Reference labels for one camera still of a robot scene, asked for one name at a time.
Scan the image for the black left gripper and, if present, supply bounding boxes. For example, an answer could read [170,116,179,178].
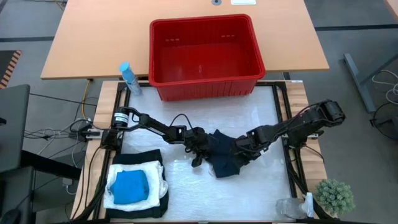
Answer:
[186,126,218,168]

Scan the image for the dark navy garment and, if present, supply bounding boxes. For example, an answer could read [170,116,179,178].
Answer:
[206,129,249,179]

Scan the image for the white garment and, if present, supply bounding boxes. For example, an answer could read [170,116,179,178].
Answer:
[103,161,169,212]

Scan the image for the dark denim jeans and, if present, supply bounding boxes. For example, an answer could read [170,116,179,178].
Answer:
[105,149,170,219]

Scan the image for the blue garment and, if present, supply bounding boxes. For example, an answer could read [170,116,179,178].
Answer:
[110,169,150,205]

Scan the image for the red plastic laundry bin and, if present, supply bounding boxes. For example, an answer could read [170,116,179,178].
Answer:
[148,14,266,102]

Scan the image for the clear spray bottle white trigger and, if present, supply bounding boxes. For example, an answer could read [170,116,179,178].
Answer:
[275,192,314,220]

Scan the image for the small green potted plant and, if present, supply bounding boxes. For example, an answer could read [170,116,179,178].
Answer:
[315,179,356,218]

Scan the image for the blue air freshener spray bottle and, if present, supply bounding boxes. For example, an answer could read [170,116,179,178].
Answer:
[119,62,143,96]

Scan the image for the grey metal desk leg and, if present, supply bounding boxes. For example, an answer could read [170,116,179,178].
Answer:
[343,52,398,113]

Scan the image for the black side desk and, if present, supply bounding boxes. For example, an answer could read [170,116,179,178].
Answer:
[0,151,81,224]

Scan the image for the orange wooden desk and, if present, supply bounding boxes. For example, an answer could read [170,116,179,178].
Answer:
[384,0,398,18]
[40,0,330,80]

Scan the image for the black computer mouse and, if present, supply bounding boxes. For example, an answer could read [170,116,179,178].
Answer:
[0,208,21,224]

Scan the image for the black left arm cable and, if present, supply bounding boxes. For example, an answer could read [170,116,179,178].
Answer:
[169,113,194,131]

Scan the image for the black metal table frame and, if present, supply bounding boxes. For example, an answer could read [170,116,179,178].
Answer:
[73,80,343,224]

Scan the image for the black looped floor cable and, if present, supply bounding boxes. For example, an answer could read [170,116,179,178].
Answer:
[369,102,398,143]

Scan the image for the yellow floor cable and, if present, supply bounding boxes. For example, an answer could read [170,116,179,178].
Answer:
[81,80,91,121]

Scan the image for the thin black floor cable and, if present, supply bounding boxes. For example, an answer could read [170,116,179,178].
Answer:
[29,92,98,106]

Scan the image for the white floor cable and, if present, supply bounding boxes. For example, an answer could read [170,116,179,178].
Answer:
[371,68,398,105]

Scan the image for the grey cable bundle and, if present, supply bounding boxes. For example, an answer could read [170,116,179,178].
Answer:
[23,126,91,141]

